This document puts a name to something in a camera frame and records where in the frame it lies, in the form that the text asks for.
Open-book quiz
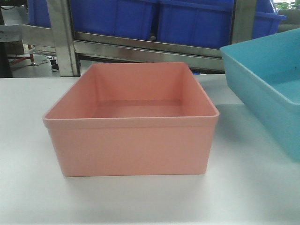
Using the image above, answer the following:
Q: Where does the blue crate middle left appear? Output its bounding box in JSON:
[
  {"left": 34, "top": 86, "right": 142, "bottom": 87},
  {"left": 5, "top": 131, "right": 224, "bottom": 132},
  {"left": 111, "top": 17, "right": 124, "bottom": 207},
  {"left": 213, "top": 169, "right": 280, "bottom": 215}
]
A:
[{"left": 70, "top": 0, "right": 159, "bottom": 40}]

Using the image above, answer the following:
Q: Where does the pink plastic box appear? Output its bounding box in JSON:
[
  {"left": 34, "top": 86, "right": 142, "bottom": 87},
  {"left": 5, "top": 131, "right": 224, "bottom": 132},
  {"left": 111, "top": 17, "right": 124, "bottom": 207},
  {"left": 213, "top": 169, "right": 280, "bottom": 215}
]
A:
[{"left": 43, "top": 62, "right": 219, "bottom": 177}]

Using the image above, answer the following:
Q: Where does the blue crate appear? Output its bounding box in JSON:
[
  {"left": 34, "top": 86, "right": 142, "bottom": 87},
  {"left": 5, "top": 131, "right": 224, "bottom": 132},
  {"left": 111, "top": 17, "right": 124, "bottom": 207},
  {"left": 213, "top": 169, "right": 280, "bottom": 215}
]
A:
[
  {"left": 252, "top": 0, "right": 287, "bottom": 39},
  {"left": 157, "top": 0, "right": 234, "bottom": 49},
  {"left": 27, "top": 0, "right": 51, "bottom": 28},
  {"left": 70, "top": 0, "right": 159, "bottom": 40}
]

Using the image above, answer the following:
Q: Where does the blue crate far right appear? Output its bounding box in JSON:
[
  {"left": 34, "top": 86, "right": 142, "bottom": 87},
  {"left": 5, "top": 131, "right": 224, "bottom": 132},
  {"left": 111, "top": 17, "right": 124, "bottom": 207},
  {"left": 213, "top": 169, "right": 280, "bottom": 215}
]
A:
[{"left": 252, "top": 0, "right": 287, "bottom": 39}]

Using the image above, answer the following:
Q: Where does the blue crate middle right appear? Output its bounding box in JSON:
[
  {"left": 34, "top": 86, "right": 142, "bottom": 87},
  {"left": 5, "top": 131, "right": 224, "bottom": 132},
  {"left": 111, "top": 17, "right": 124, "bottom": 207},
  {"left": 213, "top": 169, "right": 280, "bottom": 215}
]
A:
[{"left": 157, "top": 0, "right": 234, "bottom": 49}]

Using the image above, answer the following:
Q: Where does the light blue plastic box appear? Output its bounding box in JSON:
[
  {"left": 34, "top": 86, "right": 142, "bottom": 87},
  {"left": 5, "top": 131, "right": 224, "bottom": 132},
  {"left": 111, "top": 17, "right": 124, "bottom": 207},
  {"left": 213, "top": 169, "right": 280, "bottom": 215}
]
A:
[{"left": 220, "top": 29, "right": 300, "bottom": 160}]

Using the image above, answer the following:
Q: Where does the stainless steel shelf frame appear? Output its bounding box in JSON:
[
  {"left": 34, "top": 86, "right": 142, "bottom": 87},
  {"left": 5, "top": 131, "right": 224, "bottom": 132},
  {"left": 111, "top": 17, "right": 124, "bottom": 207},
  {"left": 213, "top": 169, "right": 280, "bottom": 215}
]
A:
[{"left": 21, "top": 0, "right": 258, "bottom": 77}]

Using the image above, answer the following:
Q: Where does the blue crate far left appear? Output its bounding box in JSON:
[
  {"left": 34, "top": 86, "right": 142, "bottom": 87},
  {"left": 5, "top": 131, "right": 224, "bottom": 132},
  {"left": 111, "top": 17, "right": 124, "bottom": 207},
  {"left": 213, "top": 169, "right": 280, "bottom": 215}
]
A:
[{"left": 27, "top": 0, "right": 51, "bottom": 28}]

